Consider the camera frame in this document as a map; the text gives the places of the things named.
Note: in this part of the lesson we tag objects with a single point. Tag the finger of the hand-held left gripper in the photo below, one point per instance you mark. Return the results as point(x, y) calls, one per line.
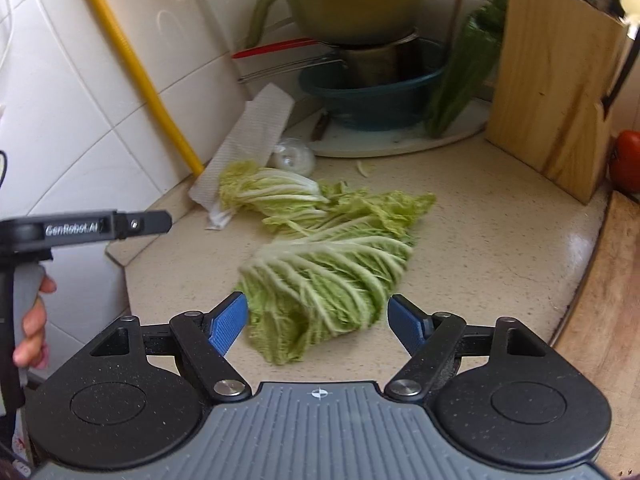
point(147, 222)

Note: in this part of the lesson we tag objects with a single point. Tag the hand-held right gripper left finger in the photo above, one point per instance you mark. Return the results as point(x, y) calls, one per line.
point(227, 322)

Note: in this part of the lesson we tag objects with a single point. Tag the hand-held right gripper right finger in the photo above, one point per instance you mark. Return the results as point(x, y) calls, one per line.
point(406, 322)

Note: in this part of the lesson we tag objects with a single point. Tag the large napa cabbage leaf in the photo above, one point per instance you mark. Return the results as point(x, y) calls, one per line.
point(325, 285)

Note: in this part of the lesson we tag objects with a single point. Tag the person's left hand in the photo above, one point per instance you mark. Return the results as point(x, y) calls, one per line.
point(34, 330)

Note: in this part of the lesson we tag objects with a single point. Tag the wide napa cabbage leaf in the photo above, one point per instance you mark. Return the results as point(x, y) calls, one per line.
point(380, 210)

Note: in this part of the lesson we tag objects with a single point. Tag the pale napa cabbage leaf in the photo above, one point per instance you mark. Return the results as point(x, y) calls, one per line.
point(270, 190)

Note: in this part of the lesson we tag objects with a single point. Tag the white paper towel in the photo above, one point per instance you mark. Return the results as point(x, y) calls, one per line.
point(250, 140)

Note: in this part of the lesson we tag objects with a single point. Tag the small cabbage scrap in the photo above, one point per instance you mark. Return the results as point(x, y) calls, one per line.
point(363, 169)

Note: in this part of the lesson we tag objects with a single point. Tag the white dish rack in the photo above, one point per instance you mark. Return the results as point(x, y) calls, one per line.
point(390, 142)

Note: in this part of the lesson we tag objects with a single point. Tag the wooden cutting board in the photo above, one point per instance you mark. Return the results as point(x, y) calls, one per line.
point(610, 320)

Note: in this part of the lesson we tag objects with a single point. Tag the blue plastic basin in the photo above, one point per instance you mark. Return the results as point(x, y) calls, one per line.
point(370, 105)

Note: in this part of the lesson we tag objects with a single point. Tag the green leafy vegetable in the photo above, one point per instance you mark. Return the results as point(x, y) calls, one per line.
point(465, 70)

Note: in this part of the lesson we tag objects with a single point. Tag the metal pot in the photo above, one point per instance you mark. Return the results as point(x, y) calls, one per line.
point(375, 62)

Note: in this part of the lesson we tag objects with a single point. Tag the wooden knife block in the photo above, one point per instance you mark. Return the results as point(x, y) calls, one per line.
point(550, 90)

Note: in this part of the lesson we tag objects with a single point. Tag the red tomato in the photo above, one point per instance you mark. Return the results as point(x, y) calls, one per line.
point(627, 160)

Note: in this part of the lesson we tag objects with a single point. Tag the black scissors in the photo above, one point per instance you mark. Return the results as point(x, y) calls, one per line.
point(625, 70)

